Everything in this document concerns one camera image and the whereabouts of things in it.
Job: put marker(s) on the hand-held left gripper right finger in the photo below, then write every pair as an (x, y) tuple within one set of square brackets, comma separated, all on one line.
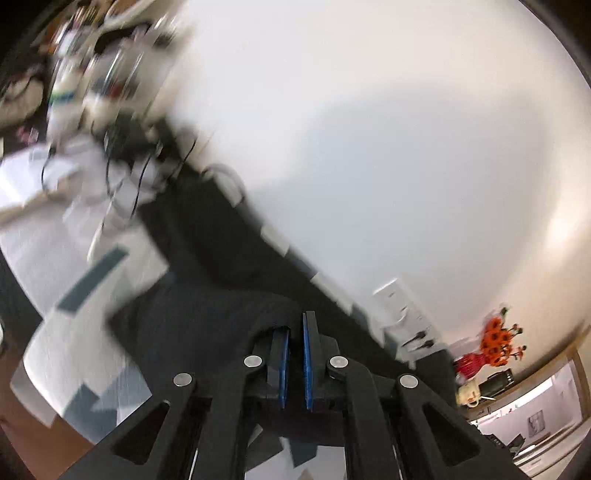
[(308, 364)]

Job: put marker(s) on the white panel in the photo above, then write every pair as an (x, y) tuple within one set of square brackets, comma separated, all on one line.
[(397, 304)]

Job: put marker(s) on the red vase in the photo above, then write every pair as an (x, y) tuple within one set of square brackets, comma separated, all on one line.
[(468, 364)]

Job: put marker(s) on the orange flower bouquet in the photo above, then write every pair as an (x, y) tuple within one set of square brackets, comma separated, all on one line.
[(496, 339)]

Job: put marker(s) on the beige pouch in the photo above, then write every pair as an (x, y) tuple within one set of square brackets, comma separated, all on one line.
[(18, 108)]

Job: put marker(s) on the black appliance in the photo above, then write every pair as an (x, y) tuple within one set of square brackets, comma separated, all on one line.
[(496, 383)]

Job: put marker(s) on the cream mug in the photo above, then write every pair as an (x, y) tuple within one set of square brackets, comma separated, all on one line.
[(467, 393)]

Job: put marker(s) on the white paper sheets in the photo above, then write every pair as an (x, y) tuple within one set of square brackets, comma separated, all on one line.
[(27, 175)]

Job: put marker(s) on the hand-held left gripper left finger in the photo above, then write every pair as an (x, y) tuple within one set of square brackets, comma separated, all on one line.
[(282, 369)]

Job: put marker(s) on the black pants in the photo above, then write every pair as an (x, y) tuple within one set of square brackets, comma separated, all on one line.
[(198, 323)]

